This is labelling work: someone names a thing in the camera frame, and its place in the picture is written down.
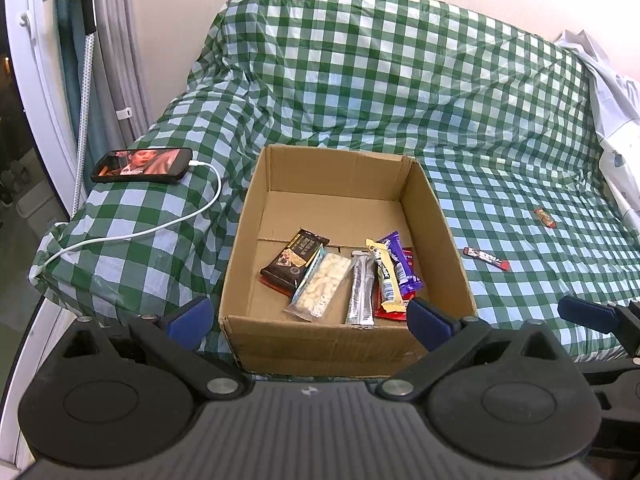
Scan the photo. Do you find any braided grey cord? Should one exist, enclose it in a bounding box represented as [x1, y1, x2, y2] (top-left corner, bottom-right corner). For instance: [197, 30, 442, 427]
[69, 32, 97, 221]

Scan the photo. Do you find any white window frame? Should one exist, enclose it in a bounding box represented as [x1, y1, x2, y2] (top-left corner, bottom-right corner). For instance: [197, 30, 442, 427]
[5, 0, 86, 221]

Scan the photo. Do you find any black smartphone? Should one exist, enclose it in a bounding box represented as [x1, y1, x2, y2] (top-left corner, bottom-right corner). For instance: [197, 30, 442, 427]
[90, 147, 194, 183]

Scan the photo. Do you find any green checked bed cover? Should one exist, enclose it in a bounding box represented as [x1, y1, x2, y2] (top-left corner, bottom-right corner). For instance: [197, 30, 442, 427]
[29, 0, 640, 366]

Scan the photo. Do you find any cream yellow snack bar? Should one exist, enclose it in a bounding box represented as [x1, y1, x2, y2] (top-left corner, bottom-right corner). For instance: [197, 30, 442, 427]
[365, 238, 406, 313]

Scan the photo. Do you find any dark brown chocolate bar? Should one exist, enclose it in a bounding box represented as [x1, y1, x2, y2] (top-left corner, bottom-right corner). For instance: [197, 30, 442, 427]
[258, 228, 330, 297]

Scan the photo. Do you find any large red chips bag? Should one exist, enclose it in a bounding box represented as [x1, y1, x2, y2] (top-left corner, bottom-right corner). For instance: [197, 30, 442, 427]
[372, 247, 418, 322]

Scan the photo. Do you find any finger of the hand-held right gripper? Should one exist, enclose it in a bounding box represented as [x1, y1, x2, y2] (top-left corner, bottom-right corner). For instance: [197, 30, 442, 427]
[557, 295, 640, 356]

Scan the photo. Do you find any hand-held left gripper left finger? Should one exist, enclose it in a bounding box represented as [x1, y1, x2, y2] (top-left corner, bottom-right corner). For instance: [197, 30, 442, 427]
[60, 296, 248, 402]

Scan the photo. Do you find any red black stick packet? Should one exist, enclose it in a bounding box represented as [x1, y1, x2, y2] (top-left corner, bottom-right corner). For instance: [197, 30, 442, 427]
[462, 246, 512, 271]

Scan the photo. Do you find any silver snack packet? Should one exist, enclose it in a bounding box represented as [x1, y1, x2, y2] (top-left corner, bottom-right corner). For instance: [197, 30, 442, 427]
[346, 250, 377, 331]

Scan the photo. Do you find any grey curtain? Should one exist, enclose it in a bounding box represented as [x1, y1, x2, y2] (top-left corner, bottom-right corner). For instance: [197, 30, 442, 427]
[95, 0, 152, 146]

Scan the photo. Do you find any white charging cable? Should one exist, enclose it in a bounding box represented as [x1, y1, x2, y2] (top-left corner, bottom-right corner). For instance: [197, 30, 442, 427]
[42, 160, 222, 271]

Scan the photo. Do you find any white patterned cloth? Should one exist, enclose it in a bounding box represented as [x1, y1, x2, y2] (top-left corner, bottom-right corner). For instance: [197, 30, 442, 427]
[555, 30, 640, 233]

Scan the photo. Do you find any brown cardboard box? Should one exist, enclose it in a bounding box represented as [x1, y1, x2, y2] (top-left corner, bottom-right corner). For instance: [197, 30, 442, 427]
[218, 144, 478, 378]

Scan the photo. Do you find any purple chocolate bar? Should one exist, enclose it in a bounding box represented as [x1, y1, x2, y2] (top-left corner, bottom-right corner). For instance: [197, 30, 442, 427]
[376, 231, 423, 297]

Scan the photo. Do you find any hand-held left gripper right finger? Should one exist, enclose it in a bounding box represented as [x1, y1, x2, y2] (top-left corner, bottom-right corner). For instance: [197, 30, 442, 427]
[375, 297, 558, 402]

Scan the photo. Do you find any clear nut bar packet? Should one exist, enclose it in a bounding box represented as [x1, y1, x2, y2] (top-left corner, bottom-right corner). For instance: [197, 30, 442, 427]
[284, 252, 353, 322]

